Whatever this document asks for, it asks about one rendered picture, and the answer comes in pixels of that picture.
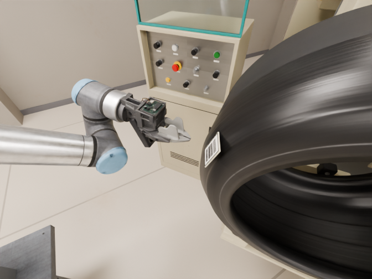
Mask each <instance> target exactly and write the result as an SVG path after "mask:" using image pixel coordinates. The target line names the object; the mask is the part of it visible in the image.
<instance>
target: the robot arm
mask: <svg viewBox="0 0 372 279"><path fill-rule="evenodd" d="M71 97H72V100H73V101H74V102H75V103H76V104H77V105H78V106H81V110H82V116H83V119H84V125H85V131H86V135H78V134H73V133H65V132H58V131H50V130H41V129H37V128H29V127H21V126H13V125H5V124H0V164H6V165H35V166H83V167H96V170H97V171H98V172H100V173H101V174H112V173H116V172H118V171H119V170H121V169H122V168H123V167H124V166H125V165H126V163H127V161H128V155H127V153H126V149H125V148H124V146H123V144H122V142H121V140H120V138H119V136H118V134H117V132H116V130H115V128H114V125H113V120H114V121H116V122H119V123H121V122H130V124H131V125H132V127H133V129H134V130H135V132H136V133H137V135H138V137H139V138H140V140H141V142H142V143H143V145H144V146H145V147H148V148H150V147H151V146H152V144H154V142H155V141H157V142H165V143H170V142H172V143H179V142H189V141H190V140H191V137H190V135H189V134H188V132H187V131H185V129H184V126H183V120H182V119H181V118H180V117H176V118H175V119H174V120H171V119H170V118H168V117H165V115H166V114H167V109H166V102H163V101H161V100H158V99H155V98H153V97H149V98H143V99H145V100H144V101H143V99H142V100H141V101H139V100H136V99H134V98H133V94H131V93H125V92H122V91H120V90H117V89H114V88H112V87H109V86H107V85H104V84H102V83H99V82H98V81H96V80H91V79H82V80H80V81H78V82H77V83H76V84H75V85H74V87H73V89H72V92H71ZM142 101H143V102H142ZM147 101H148V102H147Z"/></svg>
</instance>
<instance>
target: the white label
mask: <svg viewBox="0 0 372 279"><path fill-rule="evenodd" d="M219 153H220V137H219V132H217V134H216V135H215V136H214V138H213V139H212V140H211V141H210V143H209V144H208V145H207V147H206V148H205V167H207V166H208V165H209V163H210V162H211V161H212V160H213V159H214V158H215V157H216V156H217V155H218V154H219Z"/></svg>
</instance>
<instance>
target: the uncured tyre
mask: <svg viewBox="0 0 372 279"><path fill-rule="evenodd" d="M217 132H219V137H220V153H219V154H218V155H217V156H216V157H215V158H214V159H213V160H212V161H211V162H210V163H209V165H208V166H207V167H205V148H206V147H207V145H208V144H209V143H210V141H211V140H212V139H213V138H214V136H215V135H216V134H217ZM341 162H372V4H371V5H368V6H364V7H360V8H357V9H354V10H351V11H347V12H344V13H342V14H339V15H336V16H333V17H331V18H328V19H326V20H323V21H321V22H319V23H316V24H314V25H312V26H310V27H308V28H306V29H304V30H302V31H300V32H298V33H296V34H294V35H292V36H291V37H289V38H287V39H285V40H284V41H282V42H280V43H279V44H277V45H276V46H275V47H273V48H272V49H270V50H269V51H268V52H266V53H265V54H264V55H263V56H261V57H260V58H259V59H257V60H256V61H255V62H254V63H253V64H252V65H251V66H250V67H249V68H248V69H247V70H246V71H245V72H244V73H243V74H242V75H241V77H240V78H239V79H238V81H237V82H236V83H235V85H234V86H233V88H232V89H231V91H230V93H229V94H228V96H227V98H226V100H225V102H224V104H223V106H222V108H221V110H220V112H219V114H218V116H217V118H216V119H215V121H214V123H213V125H212V127H211V129H210V131H209V133H208V135H207V137H206V139H205V141H204V144H203V148H202V152H201V159H200V180H201V184H202V186H203V189H204V191H205V193H206V195H207V198H208V200H209V202H210V204H211V207H212V209H213V210H214V212H215V213H216V215H217V216H218V218H219V219H220V220H221V221H222V222H223V224H224V225H225V226H226V227H227V228H228V229H229V230H231V231H232V232H233V233H234V234H235V235H236V236H238V237H239V238H240V239H242V240H243V241H244V242H246V243H247V244H249V245H250V246H252V247H253V248H255V249H257V250H258V251H260V252H261V253H263V254H265V255H267V256H268V257H270V258H272V259H274V260H276V261H278V262H280V263H282V264H284V265H286V266H288V267H290V268H293V269H295V270H297V271H299V272H302V273H305V274H306V275H309V276H312V277H314V278H317V279H372V173H367V174H358V175H322V174H315V173H309V172H305V171H302V170H298V169H295V168H293V167H298V166H305V165H310V164H322V163H341Z"/></svg>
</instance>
